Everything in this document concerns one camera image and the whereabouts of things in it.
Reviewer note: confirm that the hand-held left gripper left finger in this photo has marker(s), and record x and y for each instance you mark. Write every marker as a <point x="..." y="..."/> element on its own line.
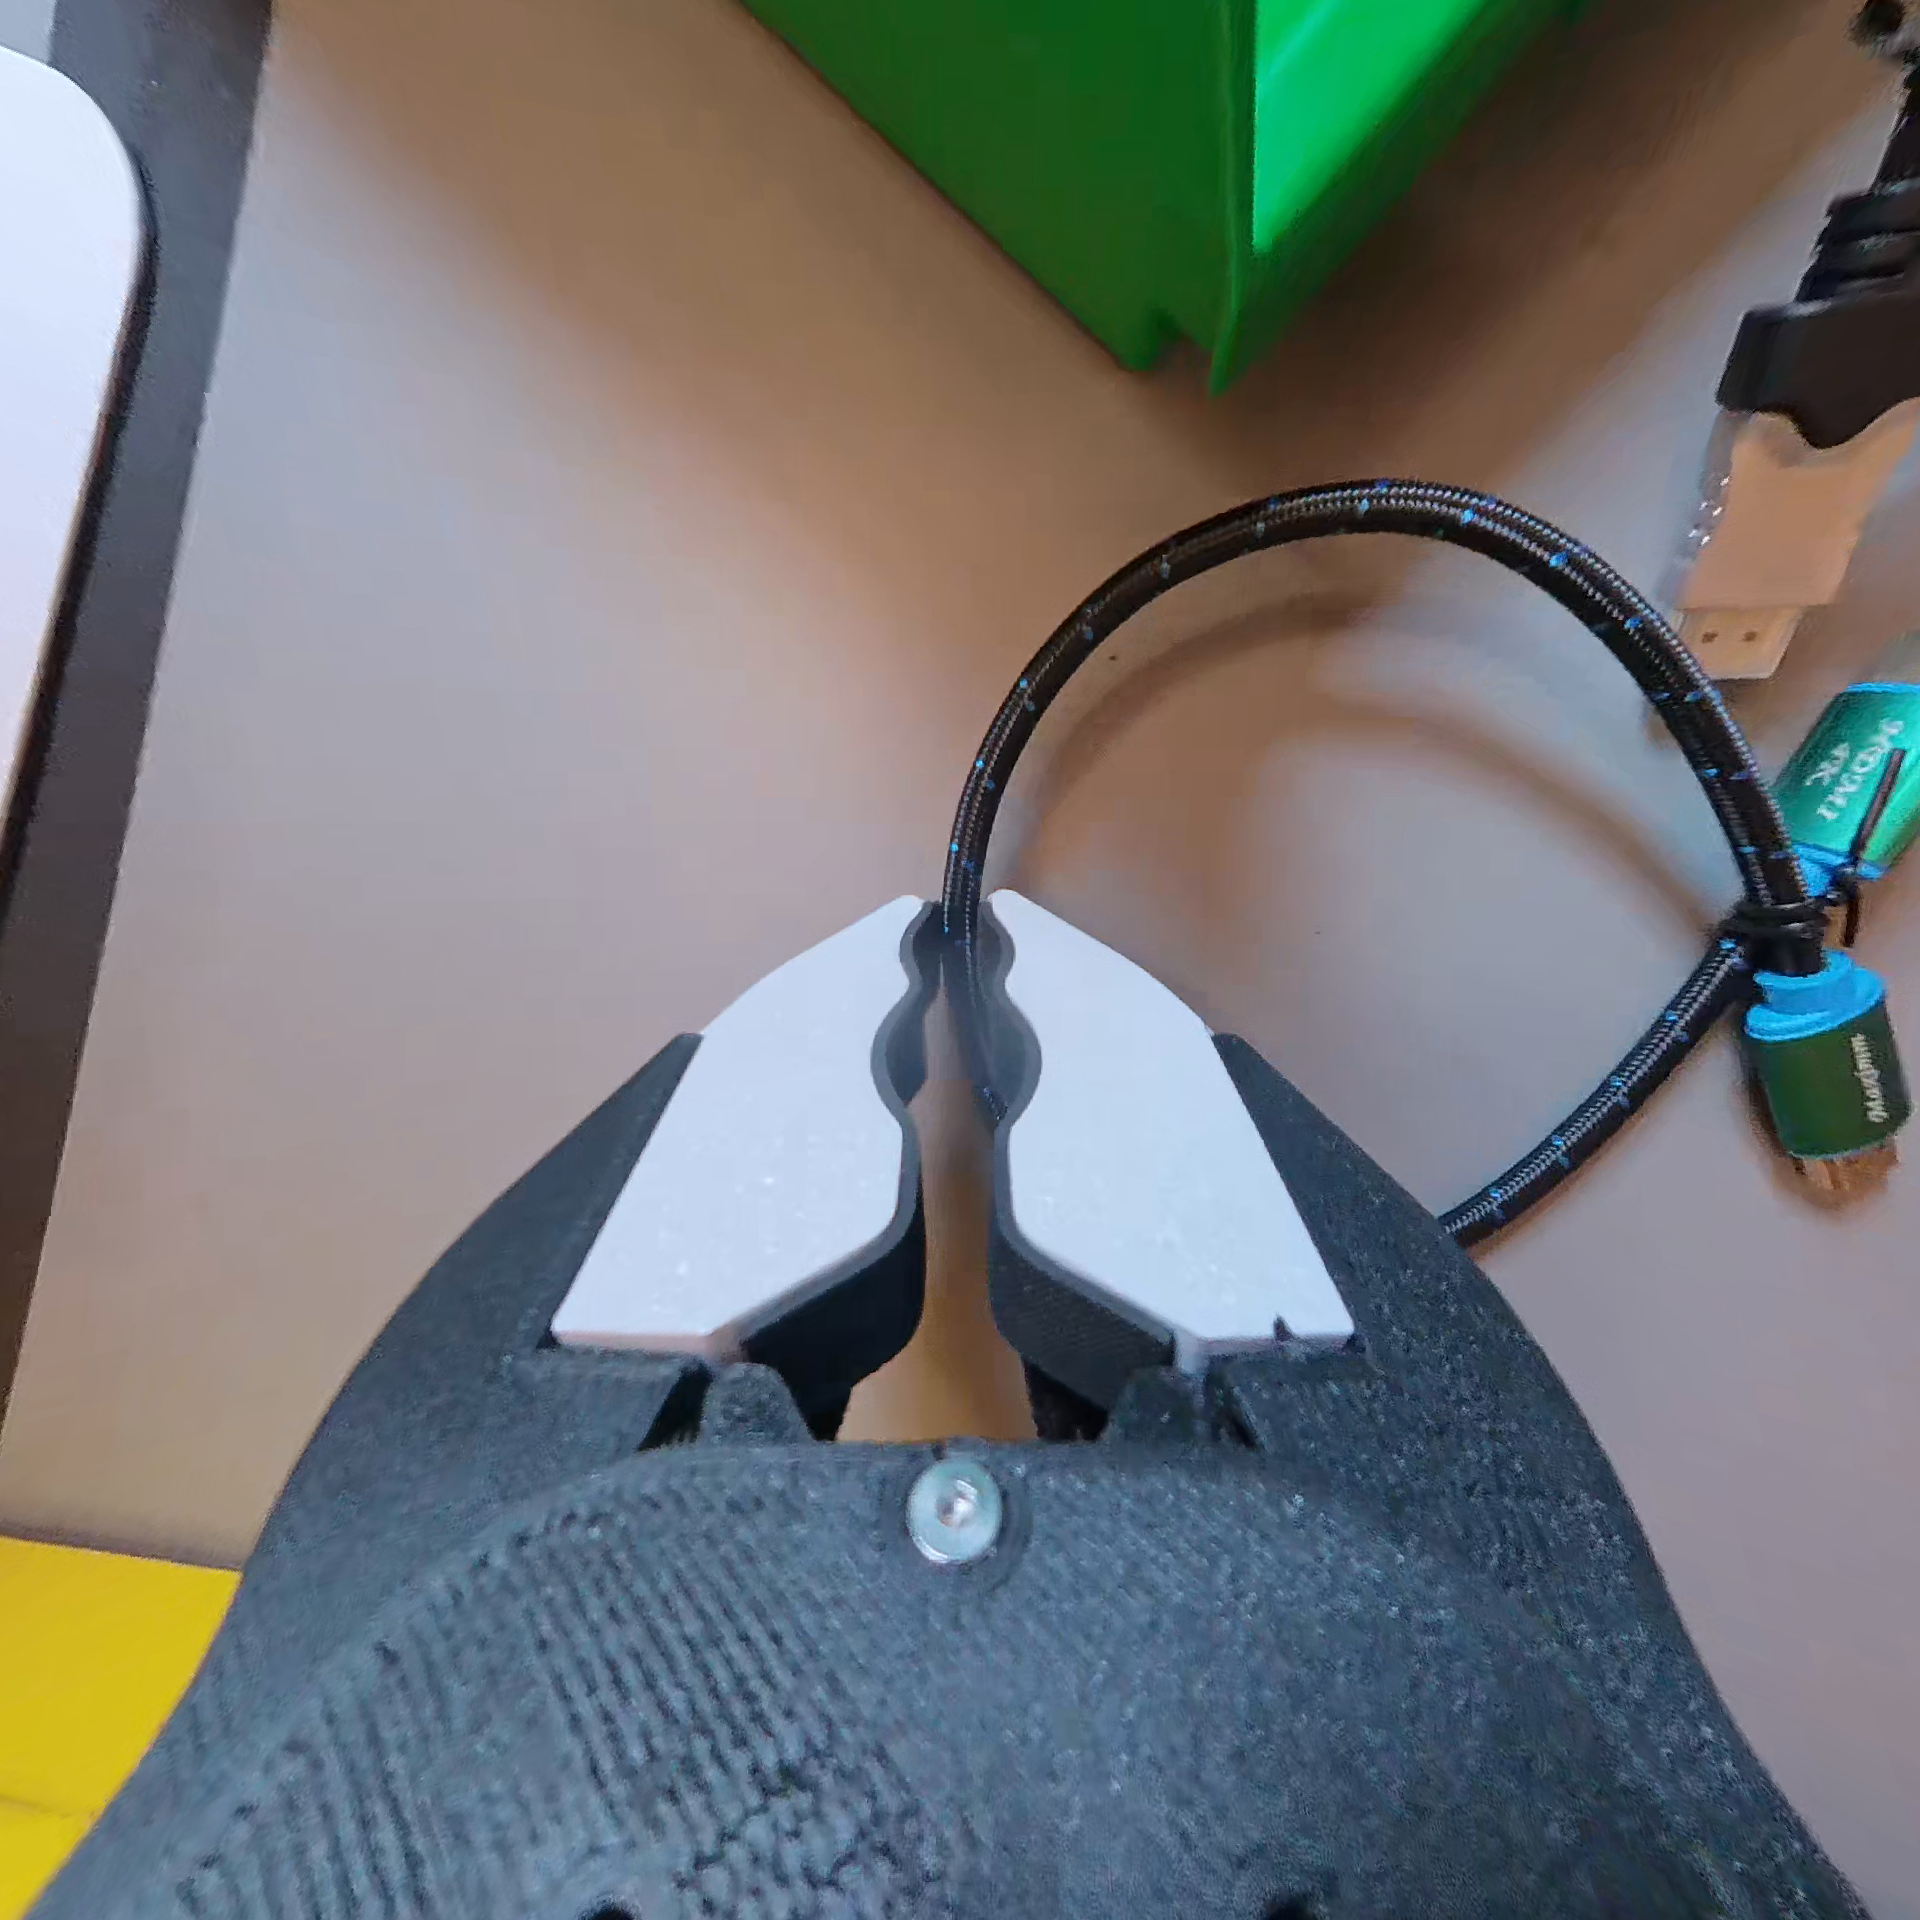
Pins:
<point x="751" y="1184"/>

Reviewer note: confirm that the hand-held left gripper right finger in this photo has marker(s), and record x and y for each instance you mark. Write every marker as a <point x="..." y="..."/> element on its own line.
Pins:
<point x="1154" y="1184"/>

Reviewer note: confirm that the yellow plastic bin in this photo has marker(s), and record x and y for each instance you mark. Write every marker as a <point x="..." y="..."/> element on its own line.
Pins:
<point x="90" y="1680"/>

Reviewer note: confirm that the green plastic bin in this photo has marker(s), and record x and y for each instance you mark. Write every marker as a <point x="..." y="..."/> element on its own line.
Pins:
<point x="1080" y="149"/>

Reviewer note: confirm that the white board stand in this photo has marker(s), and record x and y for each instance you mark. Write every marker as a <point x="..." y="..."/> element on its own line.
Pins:
<point x="61" y="375"/>

